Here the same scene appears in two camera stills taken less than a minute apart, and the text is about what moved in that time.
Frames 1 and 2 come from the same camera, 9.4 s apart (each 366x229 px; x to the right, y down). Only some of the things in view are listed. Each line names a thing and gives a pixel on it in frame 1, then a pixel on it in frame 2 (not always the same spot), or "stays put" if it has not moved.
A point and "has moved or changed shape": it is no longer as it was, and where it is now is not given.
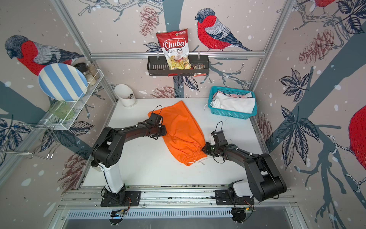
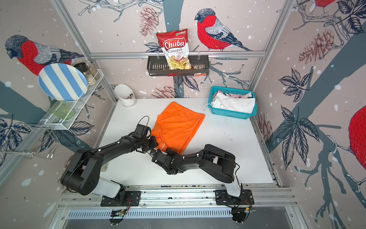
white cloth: [244, 104] stays put
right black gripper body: [211, 150] -> [169, 154]
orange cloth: [182, 136] has moved or changed shape
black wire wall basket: [157, 64] stays put
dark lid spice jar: [83, 67] stays put
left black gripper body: [159, 131] -> [148, 143]
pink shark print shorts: [244, 96] stays put
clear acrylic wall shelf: [63, 114] stays put
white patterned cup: [126, 95] stays put
